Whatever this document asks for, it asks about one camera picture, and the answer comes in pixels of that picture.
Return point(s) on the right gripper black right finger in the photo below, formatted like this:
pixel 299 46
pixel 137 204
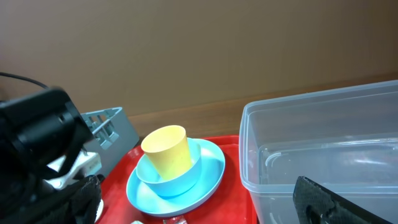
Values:
pixel 316 204

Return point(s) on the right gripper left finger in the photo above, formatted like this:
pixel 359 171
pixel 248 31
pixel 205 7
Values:
pixel 77 203

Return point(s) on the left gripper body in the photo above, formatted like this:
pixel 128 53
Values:
pixel 17 195

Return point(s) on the white plastic spoon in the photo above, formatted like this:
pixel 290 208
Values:
pixel 99 210

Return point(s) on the yellow plastic cup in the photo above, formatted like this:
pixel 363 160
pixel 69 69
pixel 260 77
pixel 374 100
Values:
pixel 167 149

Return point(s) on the white napkin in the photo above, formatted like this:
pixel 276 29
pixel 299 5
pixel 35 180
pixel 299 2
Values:
pixel 136 222

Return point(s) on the red candy wrapper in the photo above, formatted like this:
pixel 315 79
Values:
pixel 175 220

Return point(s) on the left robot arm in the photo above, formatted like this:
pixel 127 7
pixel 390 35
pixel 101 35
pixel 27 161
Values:
pixel 41 137

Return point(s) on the grey dishwasher rack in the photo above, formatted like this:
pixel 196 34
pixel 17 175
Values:
pixel 114 136

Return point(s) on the light blue plate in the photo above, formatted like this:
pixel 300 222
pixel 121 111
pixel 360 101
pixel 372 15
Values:
pixel 145 200

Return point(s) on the clear plastic bin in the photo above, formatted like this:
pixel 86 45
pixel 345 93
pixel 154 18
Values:
pixel 343 139

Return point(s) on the light blue bowl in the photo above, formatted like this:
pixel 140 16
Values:
pixel 147 173

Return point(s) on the red plastic tray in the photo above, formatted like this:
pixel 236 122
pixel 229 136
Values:
pixel 231 202

